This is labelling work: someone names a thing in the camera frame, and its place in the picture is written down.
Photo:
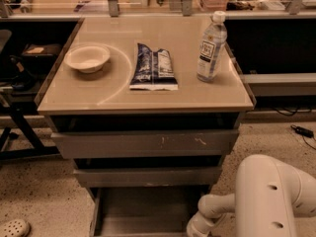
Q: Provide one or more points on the grey bottom drawer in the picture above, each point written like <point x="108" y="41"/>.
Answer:
<point x="144" y="211"/>

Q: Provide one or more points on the grey drawer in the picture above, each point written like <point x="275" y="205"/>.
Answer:
<point x="145" y="143"/>
<point x="144" y="211"/>
<point x="147" y="177"/>

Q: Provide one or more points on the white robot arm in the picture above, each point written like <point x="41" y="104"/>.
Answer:
<point x="269" y="195"/>

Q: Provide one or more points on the grey drawer cabinet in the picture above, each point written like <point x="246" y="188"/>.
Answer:
<point x="102" y="101"/>

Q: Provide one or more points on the grey top drawer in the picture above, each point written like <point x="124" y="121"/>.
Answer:
<point x="145" y="143"/>

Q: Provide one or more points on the grey middle drawer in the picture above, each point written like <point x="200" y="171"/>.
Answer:
<point x="147" y="177"/>

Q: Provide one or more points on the blue snack bag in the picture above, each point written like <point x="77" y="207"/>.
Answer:
<point x="153" y="70"/>

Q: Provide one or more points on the clear water bottle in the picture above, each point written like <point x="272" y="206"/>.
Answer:
<point x="211" y="47"/>

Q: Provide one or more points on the white ceramic bowl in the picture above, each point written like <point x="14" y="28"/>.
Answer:
<point x="87" y="58"/>

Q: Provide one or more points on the black box with label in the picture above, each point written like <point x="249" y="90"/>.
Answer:
<point x="42" y="52"/>

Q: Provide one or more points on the black power adapter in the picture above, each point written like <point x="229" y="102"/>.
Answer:
<point x="303" y="131"/>

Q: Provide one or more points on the white perforated clog shoe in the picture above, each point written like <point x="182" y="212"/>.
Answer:
<point x="15" y="228"/>

